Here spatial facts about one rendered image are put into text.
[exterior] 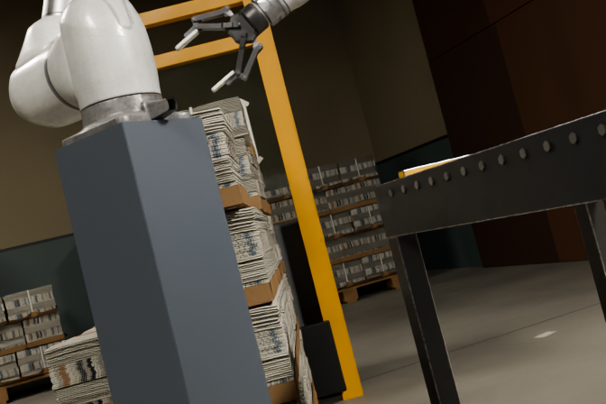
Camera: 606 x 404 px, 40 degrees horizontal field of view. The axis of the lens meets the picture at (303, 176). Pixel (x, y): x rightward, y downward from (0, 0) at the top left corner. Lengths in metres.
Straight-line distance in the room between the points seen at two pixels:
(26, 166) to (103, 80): 7.50
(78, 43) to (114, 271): 0.42
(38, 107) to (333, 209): 6.13
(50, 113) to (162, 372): 0.58
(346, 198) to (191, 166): 6.29
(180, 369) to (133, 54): 0.57
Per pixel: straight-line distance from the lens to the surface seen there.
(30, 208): 8.98
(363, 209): 7.87
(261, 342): 1.95
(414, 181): 1.71
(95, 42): 1.57
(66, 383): 2.45
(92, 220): 1.56
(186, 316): 1.48
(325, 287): 3.63
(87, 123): 1.58
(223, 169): 1.90
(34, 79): 1.72
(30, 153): 9.06
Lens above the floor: 0.74
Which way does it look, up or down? 4 degrees up
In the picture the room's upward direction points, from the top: 14 degrees counter-clockwise
